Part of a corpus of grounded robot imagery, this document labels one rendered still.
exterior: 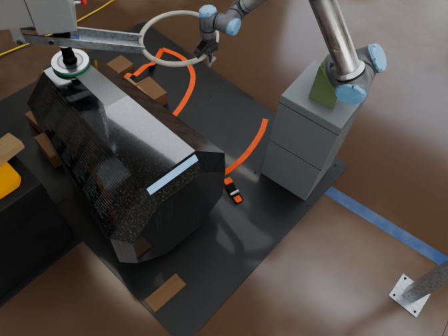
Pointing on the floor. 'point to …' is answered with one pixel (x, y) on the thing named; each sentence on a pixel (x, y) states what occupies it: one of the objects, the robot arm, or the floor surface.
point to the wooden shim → (165, 293)
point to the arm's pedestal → (305, 136)
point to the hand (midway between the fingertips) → (205, 63)
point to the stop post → (419, 289)
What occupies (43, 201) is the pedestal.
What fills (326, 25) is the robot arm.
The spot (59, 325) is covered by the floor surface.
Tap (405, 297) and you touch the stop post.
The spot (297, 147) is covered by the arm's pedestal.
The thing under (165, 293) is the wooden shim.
